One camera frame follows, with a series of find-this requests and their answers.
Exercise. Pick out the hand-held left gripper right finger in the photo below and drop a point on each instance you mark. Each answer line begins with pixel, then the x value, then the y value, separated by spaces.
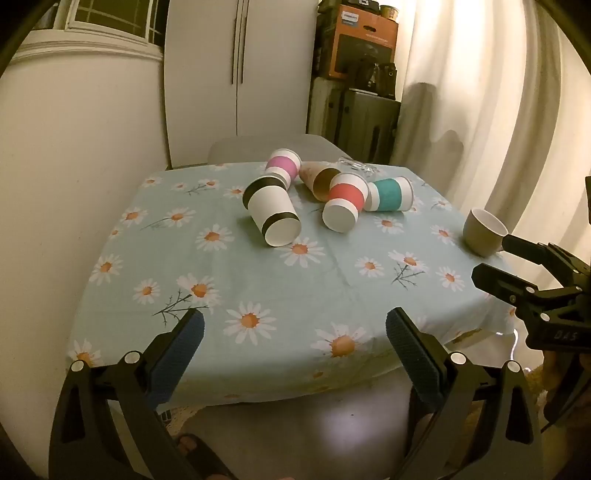
pixel 415 364

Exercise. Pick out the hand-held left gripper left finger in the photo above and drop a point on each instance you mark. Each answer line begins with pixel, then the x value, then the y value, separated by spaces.
pixel 182 357

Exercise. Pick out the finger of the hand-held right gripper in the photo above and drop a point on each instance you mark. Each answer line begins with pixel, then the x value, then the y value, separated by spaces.
pixel 501 281
pixel 535 251

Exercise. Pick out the beige ceramic cup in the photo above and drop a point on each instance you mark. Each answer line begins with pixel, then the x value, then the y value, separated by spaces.
pixel 482 233

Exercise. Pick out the teal banded paper cup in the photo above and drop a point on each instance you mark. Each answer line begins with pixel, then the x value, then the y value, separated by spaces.
pixel 390 194

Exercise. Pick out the black banded white paper cup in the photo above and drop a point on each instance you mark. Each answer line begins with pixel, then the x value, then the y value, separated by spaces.
pixel 272 210

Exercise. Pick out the red banded paper cup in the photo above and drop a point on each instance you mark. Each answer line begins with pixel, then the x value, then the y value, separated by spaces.
pixel 345 201

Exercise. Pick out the brown paper cup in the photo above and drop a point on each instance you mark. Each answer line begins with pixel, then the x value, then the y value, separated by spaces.
pixel 316 181

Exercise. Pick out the pink banded paper cup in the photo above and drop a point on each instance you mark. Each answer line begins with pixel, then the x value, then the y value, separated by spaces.
pixel 282 167

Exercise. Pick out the person's foot in sandal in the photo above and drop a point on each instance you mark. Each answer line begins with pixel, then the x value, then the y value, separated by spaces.
pixel 196 452

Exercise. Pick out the daisy print blue tablecloth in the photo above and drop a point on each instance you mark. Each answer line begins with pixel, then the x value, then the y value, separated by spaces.
pixel 258 286

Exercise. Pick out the cream curtain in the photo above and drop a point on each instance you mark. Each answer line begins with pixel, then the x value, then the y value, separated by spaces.
pixel 494 115

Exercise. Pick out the clear plastic wrapper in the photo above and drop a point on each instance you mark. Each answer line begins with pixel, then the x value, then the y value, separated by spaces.
pixel 356 165

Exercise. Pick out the dark green cabinet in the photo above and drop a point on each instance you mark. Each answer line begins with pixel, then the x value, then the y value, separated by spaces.
pixel 355 117

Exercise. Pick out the grey chair back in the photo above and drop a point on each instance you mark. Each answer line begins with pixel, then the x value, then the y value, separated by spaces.
pixel 272 150

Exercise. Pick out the white rounded appliance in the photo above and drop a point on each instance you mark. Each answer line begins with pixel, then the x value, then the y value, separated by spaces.
pixel 69 161

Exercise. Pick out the black items on cabinet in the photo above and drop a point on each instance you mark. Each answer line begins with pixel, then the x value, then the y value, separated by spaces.
pixel 371 76

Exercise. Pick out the orange cardboard box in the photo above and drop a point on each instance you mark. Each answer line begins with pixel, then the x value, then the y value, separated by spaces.
pixel 358 41

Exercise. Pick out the yellow tin can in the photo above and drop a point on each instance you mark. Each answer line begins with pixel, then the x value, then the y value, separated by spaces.
pixel 389 11

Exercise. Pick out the white refrigerator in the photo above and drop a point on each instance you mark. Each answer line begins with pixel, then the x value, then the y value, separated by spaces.
pixel 238 74

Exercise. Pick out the white framed window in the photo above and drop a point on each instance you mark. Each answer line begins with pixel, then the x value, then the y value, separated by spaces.
pixel 113 16

